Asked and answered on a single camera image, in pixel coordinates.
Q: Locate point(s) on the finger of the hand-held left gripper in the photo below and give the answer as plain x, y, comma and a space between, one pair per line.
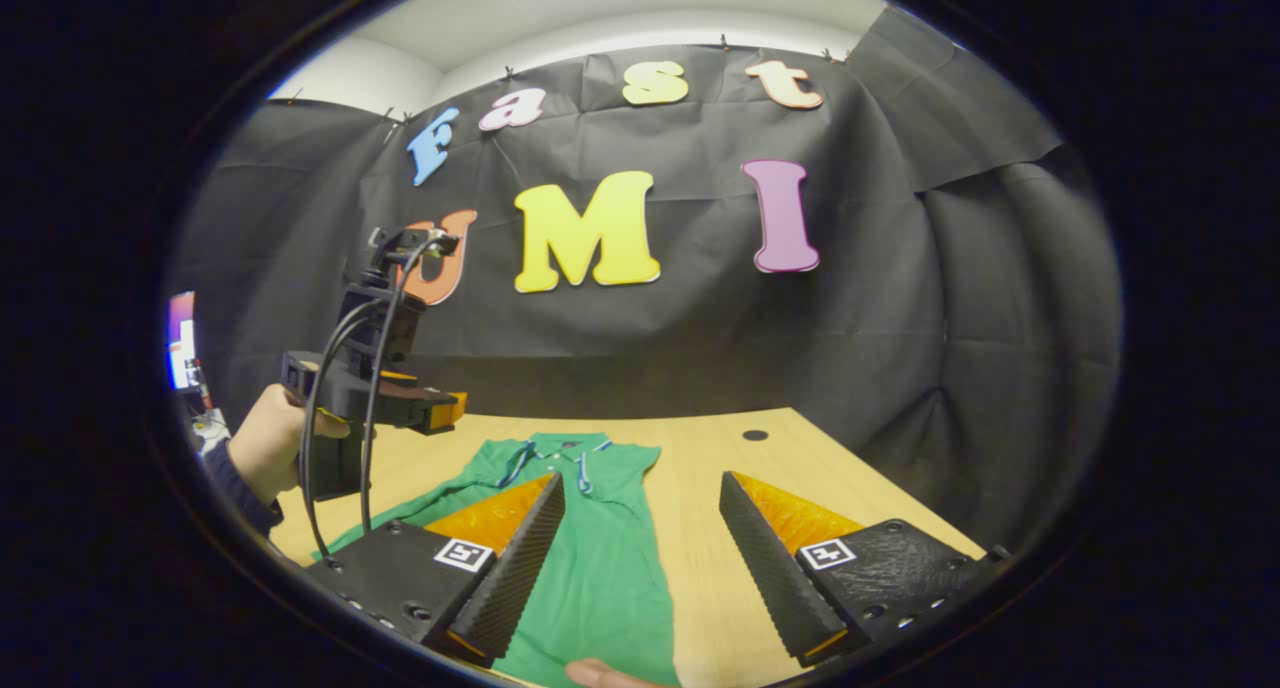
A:
425, 406

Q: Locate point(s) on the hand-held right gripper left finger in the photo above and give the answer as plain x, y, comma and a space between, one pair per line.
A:
520, 578

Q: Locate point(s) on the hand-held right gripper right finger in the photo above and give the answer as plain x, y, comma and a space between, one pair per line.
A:
765, 578

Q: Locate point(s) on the green T-shirt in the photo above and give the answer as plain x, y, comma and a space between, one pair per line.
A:
600, 568

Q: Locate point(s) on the white side desk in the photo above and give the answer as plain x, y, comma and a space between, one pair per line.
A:
212, 430

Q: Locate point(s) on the computer monitor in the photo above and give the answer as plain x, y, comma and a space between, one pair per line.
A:
182, 343

